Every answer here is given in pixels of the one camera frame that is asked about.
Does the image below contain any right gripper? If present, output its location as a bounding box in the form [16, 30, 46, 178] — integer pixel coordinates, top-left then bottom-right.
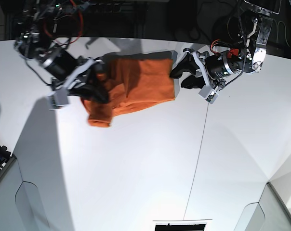
[40, 49, 109, 103]

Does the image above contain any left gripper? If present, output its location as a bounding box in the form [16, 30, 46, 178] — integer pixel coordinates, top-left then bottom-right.
[170, 48, 243, 92]

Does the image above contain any black slot panel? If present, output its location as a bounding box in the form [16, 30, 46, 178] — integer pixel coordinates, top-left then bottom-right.
[152, 219, 212, 231]

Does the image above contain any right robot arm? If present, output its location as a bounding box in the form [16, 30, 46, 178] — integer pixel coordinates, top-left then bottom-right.
[14, 0, 109, 109]

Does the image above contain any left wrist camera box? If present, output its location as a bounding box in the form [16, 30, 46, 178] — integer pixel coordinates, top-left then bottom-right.
[198, 85, 219, 104]

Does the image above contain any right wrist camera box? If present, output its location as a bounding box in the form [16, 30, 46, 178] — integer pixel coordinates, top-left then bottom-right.
[46, 88, 69, 110]

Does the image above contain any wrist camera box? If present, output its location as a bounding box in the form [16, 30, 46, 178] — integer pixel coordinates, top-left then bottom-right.
[46, 88, 69, 110]
[198, 85, 219, 104]

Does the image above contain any orange t-shirt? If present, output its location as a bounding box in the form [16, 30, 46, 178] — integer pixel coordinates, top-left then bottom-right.
[81, 58, 175, 128]

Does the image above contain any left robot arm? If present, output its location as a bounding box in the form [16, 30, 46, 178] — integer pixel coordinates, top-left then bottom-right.
[170, 0, 281, 97]

